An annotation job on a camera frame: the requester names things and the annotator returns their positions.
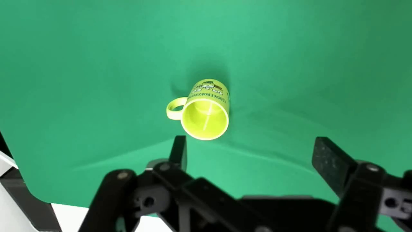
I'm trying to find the yellow-green cartoon mug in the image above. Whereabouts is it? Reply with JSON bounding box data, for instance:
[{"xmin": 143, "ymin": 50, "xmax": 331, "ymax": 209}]
[{"xmin": 166, "ymin": 78, "xmax": 229, "ymax": 140}]

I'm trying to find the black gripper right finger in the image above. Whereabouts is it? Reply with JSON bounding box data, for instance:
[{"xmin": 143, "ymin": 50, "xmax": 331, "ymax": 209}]
[{"xmin": 311, "ymin": 136, "xmax": 358, "ymax": 197}]

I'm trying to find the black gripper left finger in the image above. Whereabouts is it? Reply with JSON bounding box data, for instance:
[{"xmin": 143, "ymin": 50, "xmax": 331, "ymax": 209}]
[{"xmin": 168, "ymin": 135, "xmax": 186, "ymax": 170}]

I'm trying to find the green table cloth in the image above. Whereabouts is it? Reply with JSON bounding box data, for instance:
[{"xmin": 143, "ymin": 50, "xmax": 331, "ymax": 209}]
[{"xmin": 0, "ymin": 0, "xmax": 412, "ymax": 206}]

